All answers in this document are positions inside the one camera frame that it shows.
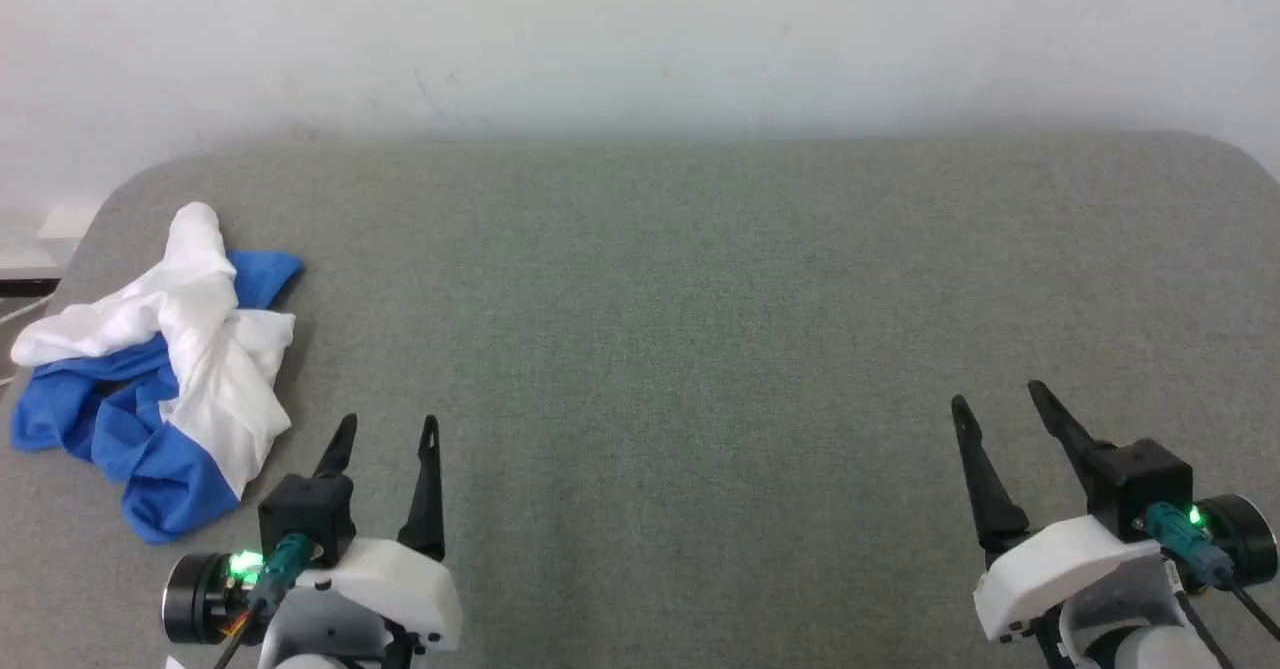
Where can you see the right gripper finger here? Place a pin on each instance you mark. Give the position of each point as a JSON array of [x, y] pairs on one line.
[[990, 499], [1065, 429]]

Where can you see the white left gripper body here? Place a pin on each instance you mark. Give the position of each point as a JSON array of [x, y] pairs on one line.
[[400, 589]]

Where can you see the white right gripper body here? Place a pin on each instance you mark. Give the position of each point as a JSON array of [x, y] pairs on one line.
[[1050, 564]]

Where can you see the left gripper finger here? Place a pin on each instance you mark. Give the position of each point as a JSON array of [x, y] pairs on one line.
[[428, 509], [340, 454]]

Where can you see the white and blue shirt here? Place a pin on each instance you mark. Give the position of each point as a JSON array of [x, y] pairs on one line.
[[215, 349]]

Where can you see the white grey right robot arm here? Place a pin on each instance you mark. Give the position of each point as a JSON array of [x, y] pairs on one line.
[[1130, 614]]

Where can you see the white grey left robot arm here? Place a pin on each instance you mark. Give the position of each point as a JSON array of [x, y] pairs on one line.
[[320, 634]]

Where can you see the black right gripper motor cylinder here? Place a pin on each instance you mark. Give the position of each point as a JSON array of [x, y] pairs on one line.
[[1245, 534]]

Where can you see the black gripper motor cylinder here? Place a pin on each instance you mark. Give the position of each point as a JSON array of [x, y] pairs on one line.
[[195, 599], [1245, 534]]

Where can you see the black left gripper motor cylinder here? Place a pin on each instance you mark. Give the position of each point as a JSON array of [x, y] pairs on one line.
[[195, 599]]

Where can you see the black flat strip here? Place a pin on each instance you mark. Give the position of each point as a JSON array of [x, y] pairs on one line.
[[25, 287]]

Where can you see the white skirting box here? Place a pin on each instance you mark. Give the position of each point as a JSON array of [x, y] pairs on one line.
[[40, 249]]

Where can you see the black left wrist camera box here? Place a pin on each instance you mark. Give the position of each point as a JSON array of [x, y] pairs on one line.
[[305, 509]]

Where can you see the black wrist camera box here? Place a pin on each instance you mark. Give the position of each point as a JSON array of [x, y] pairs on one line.
[[1140, 484], [305, 509]]

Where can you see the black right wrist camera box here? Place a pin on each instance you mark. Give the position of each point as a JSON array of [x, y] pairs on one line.
[[1140, 484]]

